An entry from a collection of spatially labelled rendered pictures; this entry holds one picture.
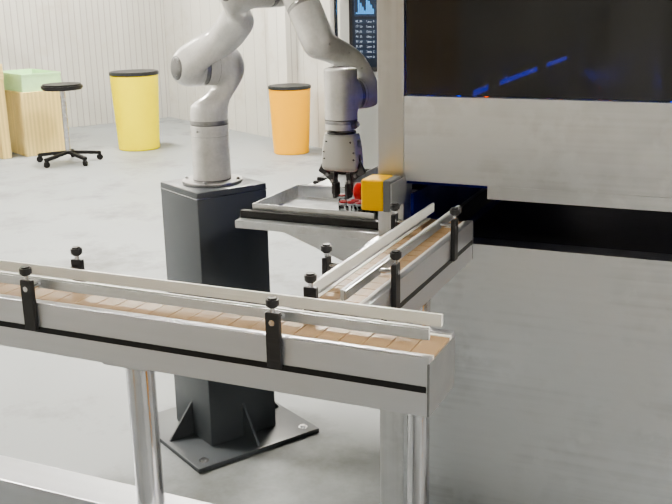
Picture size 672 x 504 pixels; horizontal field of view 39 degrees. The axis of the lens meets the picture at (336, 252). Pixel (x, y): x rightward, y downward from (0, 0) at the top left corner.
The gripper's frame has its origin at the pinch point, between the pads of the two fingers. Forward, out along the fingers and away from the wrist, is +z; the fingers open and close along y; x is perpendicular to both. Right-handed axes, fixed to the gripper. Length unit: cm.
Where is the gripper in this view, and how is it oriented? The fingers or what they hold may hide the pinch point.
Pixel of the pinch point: (342, 190)
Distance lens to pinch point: 245.2
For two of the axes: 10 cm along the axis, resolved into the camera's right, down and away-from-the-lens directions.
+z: 0.2, 9.6, 2.7
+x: -4.1, 2.5, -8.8
